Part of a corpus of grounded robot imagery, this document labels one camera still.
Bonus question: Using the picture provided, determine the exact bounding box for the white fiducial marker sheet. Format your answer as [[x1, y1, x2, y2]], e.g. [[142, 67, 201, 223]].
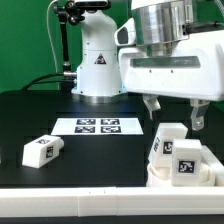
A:
[[51, 118, 143, 136]]

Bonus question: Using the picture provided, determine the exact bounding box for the white L-shaped obstacle fence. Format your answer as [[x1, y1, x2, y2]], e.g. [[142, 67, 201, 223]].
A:
[[0, 150, 224, 218]]

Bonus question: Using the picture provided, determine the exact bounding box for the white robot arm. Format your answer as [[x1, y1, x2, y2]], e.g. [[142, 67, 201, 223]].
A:
[[73, 0, 224, 130]]

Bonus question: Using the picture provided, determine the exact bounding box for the white cable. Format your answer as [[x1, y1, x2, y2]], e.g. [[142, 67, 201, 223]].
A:
[[45, 0, 60, 74]]

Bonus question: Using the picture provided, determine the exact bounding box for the black cable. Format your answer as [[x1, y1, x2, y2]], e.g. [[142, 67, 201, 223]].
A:
[[21, 72, 78, 91]]

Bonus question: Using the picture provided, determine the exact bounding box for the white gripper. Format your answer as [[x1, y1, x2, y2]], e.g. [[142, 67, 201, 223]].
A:
[[118, 44, 224, 132]]

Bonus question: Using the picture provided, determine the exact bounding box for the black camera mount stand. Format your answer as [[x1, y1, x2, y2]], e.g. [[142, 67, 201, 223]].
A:
[[54, 0, 116, 96]]

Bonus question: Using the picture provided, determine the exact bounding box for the white round stool seat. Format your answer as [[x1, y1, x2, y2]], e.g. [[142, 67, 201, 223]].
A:
[[146, 163, 215, 187]]

